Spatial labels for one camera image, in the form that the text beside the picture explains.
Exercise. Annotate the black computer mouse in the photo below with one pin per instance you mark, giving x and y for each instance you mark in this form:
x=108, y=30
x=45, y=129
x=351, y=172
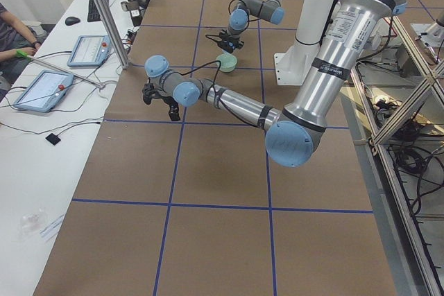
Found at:
x=70, y=21

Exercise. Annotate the brown paper table cover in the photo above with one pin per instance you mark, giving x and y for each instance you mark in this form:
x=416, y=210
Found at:
x=196, y=207

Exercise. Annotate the small black square pad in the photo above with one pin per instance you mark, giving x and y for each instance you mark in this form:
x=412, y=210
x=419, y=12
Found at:
x=53, y=139

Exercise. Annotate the blue teach pendant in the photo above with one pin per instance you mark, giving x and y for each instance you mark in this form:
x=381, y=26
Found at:
x=45, y=91
x=89, y=51

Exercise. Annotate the aluminium frame post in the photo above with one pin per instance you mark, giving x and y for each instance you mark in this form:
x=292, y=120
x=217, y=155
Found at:
x=113, y=33

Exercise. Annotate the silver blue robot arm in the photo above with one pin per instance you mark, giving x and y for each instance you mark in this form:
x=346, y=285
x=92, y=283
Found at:
x=268, y=10
x=330, y=37

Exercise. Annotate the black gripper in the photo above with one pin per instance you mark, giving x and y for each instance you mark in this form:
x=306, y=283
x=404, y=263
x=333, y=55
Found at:
x=236, y=42
x=166, y=101

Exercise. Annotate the metal rod with green tip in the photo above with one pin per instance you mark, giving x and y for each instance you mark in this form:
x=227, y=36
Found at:
x=23, y=54

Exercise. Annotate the clear plastic bag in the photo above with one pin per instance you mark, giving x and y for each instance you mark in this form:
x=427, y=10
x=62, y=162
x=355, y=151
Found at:
x=31, y=223

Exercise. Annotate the near blue teach pendant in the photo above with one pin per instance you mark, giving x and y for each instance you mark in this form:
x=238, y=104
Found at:
x=45, y=91

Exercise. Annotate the mint green ceramic bowl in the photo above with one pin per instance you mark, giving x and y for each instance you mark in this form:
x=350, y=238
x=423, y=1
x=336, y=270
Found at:
x=228, y=62

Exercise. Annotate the seated person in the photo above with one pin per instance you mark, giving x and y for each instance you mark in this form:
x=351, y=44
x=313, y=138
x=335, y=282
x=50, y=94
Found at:
x=15, y=35

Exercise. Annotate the far blue teach pendant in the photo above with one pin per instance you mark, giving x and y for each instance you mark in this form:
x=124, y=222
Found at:
x=89, y=51

